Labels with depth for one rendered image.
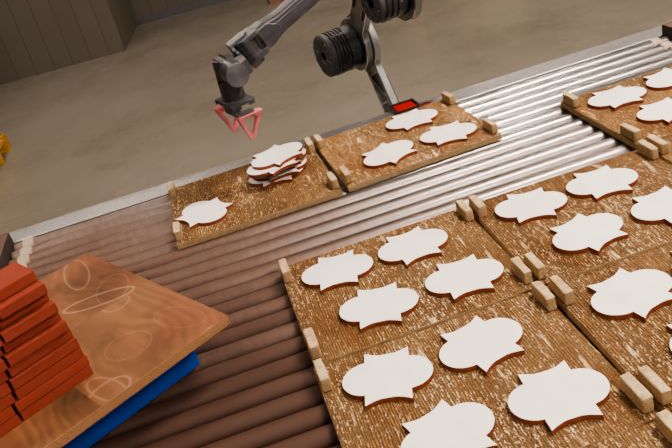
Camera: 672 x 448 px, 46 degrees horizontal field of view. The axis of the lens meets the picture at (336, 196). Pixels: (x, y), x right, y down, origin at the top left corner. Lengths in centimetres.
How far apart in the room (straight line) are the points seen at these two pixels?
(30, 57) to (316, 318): 776
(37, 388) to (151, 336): 20
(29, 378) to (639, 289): 96
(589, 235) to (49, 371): 96
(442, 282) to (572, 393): 37
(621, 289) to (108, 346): 85
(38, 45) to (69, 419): 784
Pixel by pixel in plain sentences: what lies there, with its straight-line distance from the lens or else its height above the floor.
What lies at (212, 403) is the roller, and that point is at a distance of 138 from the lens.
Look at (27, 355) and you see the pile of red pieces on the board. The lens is 129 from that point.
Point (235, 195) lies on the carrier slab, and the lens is 203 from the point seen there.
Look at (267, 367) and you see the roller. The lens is 141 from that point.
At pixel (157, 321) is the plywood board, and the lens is 141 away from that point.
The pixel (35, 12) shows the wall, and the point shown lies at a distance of 891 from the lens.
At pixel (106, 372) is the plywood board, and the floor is 104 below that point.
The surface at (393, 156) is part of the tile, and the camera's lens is 198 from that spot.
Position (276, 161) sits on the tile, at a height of 99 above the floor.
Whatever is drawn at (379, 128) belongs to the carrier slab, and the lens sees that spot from 220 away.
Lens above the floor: 174
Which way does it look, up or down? 25 degrees down
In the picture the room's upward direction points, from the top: 15 degrees counter-clockwise
